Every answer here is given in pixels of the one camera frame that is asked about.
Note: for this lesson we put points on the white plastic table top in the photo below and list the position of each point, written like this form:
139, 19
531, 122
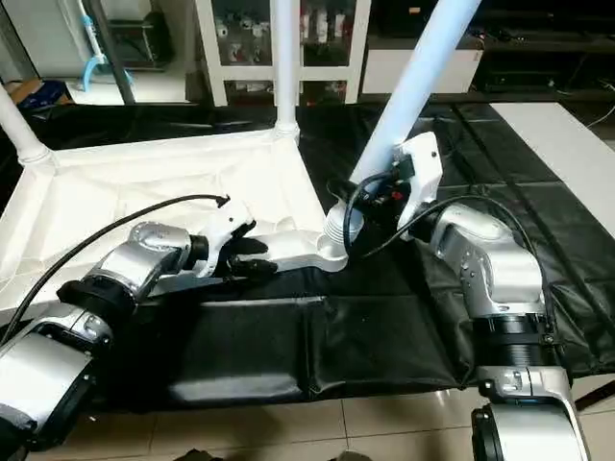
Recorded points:
144, 202

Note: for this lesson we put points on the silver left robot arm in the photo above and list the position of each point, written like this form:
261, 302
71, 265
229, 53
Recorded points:
86, 317

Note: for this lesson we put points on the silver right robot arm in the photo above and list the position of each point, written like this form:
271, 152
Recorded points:
490, 288

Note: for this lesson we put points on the black work mat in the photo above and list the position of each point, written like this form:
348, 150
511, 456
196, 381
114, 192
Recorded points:
461, 240

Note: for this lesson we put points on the white drawer unit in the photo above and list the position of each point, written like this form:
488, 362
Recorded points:
423, 69

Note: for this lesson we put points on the white glass door cabinet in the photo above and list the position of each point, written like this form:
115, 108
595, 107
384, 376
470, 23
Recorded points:
279, 43

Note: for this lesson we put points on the white flat board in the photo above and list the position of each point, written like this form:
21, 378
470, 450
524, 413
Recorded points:
567, 158

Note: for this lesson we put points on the dark low media cabinet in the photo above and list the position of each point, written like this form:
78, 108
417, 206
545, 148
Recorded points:
548, 62

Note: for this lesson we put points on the grey vertical metal pole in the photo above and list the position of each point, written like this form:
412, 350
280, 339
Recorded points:
115, 53

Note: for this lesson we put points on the light blue plastic object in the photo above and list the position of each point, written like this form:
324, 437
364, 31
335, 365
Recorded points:
96, 53

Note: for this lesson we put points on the brown cardboard box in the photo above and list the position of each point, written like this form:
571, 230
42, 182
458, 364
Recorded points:
34, 94

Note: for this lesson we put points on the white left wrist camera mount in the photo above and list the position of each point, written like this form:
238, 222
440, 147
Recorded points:
226, 230

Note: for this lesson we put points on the black metal frame leg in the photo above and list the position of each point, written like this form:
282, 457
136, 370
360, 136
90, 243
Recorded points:
596, 389

